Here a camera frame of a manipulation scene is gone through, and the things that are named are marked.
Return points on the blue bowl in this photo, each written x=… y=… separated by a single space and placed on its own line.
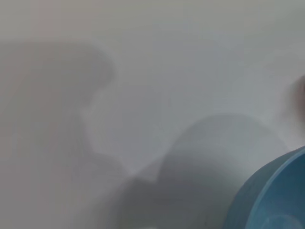
x=274 y=190

